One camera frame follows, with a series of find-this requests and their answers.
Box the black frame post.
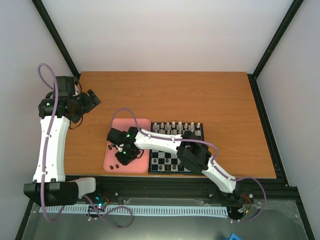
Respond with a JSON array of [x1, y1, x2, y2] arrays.
[[31, 0, 81, 79], [251, 0, 305, 78]]

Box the pink plastic tray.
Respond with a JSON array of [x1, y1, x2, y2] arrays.
[[103, 118, 150, 175]]

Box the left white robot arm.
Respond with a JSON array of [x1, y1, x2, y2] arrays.
[[23, 76, 104, 207]]

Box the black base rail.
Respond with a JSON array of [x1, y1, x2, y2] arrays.
[[97, 176, 302, 207]]

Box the right black frame post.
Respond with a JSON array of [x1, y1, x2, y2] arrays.
[[251, 0, 305, 78]]

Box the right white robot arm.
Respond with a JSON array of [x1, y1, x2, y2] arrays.
[[106, 126, 236, 194]]

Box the light blue cable duct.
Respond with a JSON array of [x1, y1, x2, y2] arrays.
[[45, 203, 228, 218]]

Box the black white chess board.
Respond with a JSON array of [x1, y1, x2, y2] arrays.
[[148, 122, 205, 175]]

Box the left black frame post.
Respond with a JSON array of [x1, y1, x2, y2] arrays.
[[31, 0, 81, 79]]

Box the blue object at bottom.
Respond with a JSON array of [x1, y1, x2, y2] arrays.
[[223, 233, 242, 240]]

